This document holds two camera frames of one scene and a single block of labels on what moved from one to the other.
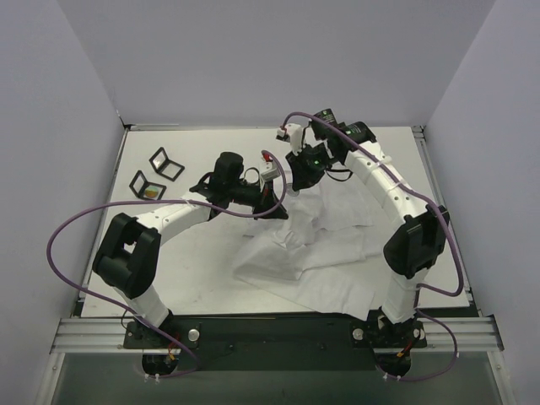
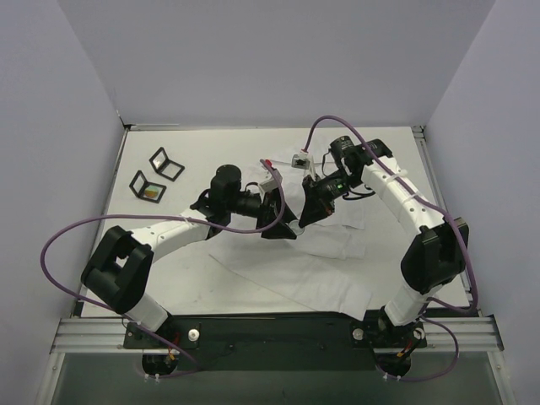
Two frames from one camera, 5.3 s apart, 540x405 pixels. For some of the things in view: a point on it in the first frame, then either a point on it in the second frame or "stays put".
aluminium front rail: (92, 336) stays put
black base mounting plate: (274, 342) stays put
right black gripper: (302, 170) → (315, 194)
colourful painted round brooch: (151, 193) stays put
